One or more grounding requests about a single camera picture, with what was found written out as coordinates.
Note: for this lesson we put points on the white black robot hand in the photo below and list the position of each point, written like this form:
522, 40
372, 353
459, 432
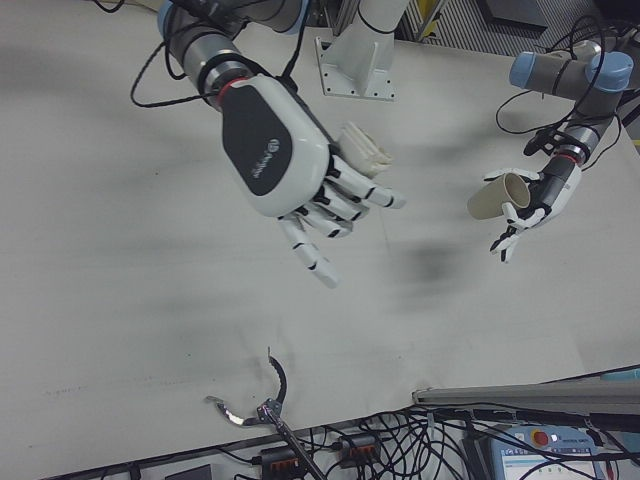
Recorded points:
560, 190
270, 150

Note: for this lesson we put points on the beige paper cup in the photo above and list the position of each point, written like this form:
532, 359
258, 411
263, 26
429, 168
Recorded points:
490, 202

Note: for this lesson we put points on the dark grey box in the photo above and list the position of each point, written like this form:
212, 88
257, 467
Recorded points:
515, 10

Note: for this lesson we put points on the teach pendant with red button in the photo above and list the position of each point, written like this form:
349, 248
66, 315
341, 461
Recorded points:
545, 455

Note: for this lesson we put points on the black thin rod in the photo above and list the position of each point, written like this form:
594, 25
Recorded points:
300, 447

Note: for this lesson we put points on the black orange connector box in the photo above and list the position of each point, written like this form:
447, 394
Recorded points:
280, 457
357, 445

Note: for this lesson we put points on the flat black box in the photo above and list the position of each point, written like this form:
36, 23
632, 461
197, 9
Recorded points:
189, 472

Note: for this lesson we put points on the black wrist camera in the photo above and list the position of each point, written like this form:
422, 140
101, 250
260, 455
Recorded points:
537, 142

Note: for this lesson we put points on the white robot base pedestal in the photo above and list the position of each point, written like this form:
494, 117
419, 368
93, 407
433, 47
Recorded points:
357, 65

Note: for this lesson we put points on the aluminium profile rail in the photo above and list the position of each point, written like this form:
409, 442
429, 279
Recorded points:
525, 392

